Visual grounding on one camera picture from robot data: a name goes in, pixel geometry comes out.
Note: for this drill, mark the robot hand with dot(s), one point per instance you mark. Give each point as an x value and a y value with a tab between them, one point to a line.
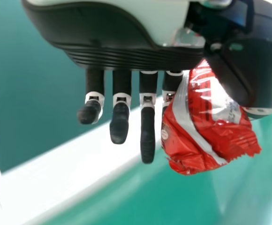
117	35

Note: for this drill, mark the red biscuit packet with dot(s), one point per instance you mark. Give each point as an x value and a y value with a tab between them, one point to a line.
208	131

